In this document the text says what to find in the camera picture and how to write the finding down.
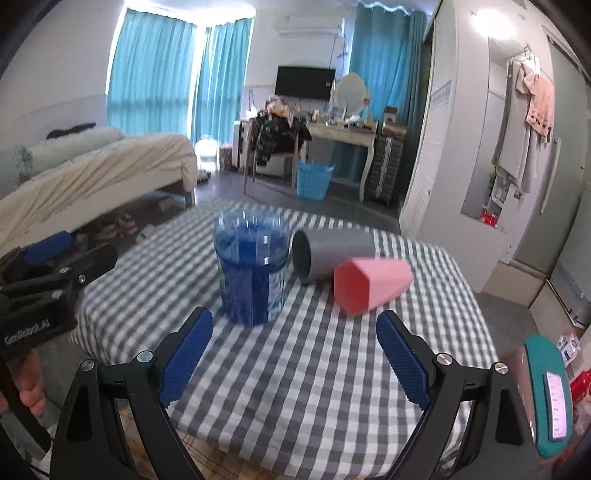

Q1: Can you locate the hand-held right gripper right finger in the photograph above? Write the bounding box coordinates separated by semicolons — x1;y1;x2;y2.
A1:
375;310;541;480

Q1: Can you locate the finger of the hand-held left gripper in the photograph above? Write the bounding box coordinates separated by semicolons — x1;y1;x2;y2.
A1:
0;242;118;303
0;231;78;278

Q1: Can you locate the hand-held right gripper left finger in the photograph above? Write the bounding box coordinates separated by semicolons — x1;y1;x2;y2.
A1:
50;305;214;480

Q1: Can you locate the pink cup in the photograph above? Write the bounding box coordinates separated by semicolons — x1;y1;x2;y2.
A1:
333;258;414;317

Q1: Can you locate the transparent blue plastic cup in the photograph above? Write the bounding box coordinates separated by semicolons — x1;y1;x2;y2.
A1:
213;210;293;326

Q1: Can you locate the grey cup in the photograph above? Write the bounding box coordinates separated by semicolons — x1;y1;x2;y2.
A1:
291;227;376;284

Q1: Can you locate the person's left hand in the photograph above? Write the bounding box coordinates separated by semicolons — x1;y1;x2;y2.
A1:
0;348;48;416

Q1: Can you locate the pair of shoes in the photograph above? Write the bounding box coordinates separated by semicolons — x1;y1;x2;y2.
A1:
93;211;138;239

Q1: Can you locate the bed with beige blanket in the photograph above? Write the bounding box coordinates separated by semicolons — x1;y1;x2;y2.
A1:
0;131;199;252

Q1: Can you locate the grey white checkered tablecloth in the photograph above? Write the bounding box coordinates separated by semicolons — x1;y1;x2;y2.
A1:
69;198;500;457

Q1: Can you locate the pale green pillow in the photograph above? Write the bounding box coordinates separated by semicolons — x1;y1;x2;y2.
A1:
27;126;125;163

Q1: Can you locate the dark cloth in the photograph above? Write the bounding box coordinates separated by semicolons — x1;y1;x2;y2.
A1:
46;122;98;139

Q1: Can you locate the cardboard box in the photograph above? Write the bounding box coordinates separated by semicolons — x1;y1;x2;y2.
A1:
480;262;546;308

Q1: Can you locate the teal device with screen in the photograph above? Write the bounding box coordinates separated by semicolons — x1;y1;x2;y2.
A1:
524;334;576;459

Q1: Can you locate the white printed packet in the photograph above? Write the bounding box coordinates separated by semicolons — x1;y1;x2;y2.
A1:
556;333;581;366

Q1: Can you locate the red object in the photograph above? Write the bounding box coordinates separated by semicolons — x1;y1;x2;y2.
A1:
570;368;591;409

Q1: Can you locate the grey drawer unit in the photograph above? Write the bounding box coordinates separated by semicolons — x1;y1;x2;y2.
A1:
364;121;406;205

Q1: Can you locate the blue laundry basket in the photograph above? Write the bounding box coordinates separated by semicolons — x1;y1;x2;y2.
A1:
295;161;336;200

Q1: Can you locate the blue curtain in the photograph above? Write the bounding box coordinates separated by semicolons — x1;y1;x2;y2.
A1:
191;21;254;146
347;2;429;185
106;6;205;139

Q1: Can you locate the wooden chair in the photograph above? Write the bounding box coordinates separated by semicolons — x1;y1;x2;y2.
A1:
243;111;313;198

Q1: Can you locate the white wardrobe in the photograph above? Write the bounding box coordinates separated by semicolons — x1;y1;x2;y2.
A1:
399;0;491;234

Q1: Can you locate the pile of dark clothes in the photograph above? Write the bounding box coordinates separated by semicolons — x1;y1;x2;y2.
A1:
252;96;313;168

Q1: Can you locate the cream dressing table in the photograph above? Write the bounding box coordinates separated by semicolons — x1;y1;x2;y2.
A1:
304;119;380;202

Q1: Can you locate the white hanging towel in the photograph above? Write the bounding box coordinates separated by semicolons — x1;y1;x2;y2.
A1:
491;59;542;195

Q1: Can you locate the white framed vanity mirror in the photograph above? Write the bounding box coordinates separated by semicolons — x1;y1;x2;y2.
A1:
331;72;371;120

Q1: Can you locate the pink hanging towel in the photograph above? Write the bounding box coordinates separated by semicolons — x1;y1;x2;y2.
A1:
523;70;556;145

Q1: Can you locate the white air conditioner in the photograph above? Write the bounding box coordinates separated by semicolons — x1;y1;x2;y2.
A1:
272;11;347;38

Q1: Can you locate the black wall television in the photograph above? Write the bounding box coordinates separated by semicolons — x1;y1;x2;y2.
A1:
275;65;337;100

